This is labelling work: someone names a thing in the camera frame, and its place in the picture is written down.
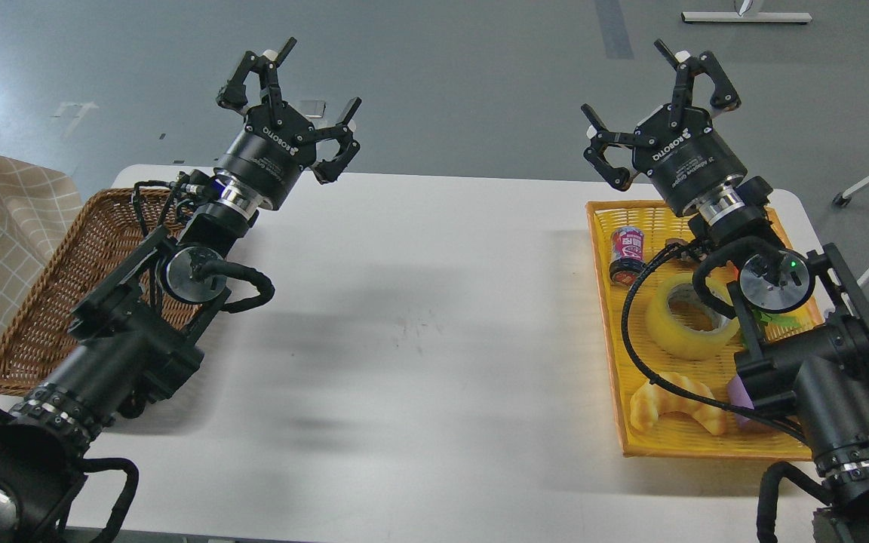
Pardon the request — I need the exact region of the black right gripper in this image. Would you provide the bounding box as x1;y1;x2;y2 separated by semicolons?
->
581;39;749;219

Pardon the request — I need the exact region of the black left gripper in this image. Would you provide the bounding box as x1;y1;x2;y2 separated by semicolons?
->
215;37;363;212

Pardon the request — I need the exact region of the yellow tape roll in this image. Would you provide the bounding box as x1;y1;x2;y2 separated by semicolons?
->
643;272;739;361

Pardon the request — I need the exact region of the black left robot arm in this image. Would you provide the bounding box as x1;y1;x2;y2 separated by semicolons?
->
0;38;361;542

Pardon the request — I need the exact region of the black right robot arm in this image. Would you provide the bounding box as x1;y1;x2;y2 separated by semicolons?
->
582;40;869;542

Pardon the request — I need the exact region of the pink drink can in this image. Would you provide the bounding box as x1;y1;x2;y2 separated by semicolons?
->
608;225;645;287

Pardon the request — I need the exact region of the white stand base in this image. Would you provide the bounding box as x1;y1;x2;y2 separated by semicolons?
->
680;11;813;25

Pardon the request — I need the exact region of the yellow plastic basket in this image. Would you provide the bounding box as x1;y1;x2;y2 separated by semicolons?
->
586;201;811;462

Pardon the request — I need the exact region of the brown wicker basket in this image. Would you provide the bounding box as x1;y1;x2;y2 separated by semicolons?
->
0;188;213;397

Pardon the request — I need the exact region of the purple foam block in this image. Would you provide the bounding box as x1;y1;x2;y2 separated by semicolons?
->
726;375;761;434

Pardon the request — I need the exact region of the toy croissant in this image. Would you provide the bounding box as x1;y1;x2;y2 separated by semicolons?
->
627;379;728;436

